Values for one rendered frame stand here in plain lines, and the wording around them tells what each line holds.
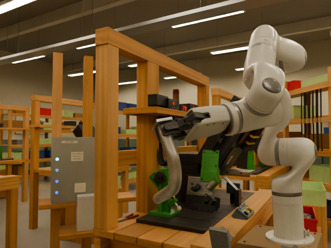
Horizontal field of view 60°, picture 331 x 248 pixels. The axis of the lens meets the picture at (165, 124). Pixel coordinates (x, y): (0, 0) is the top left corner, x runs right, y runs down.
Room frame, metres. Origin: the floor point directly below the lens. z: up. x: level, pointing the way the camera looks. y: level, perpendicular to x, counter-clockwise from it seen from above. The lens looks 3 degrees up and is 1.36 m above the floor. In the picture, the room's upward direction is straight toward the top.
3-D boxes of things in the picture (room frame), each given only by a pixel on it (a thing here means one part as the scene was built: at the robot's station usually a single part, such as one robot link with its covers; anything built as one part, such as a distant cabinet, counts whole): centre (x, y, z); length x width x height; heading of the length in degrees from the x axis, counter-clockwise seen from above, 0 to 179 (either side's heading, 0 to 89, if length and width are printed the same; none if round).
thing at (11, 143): (9.07, 3.70, 1.12); 3.22 x 0.55 x 2.23; 149
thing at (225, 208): (2.01, -0.29, 0.89); 1.10 x 0.42 x 0.02; 151
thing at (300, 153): (1.22, -0.54, 1.24); 0.19 x 0.12 x 0.24; 60
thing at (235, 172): (2.03, -0.41, 1.11); 0.39 x 0.16 x 0.03; 61
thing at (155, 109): (2.14, -0.06, 1.52); 0.90 x 0.25 x 0.04; 151
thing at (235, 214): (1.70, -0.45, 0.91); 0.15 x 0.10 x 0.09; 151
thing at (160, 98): (1.86, 0.05, 1.59); 0.15 x 0.07 x 0.07; 151
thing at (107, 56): (2.15, -0.02, 1.36); 1.49 x 0.09 x 0.97; 151
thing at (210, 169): (1.91, -0.31, 1.17); 0.13 x 0.12 x 0.20; 151
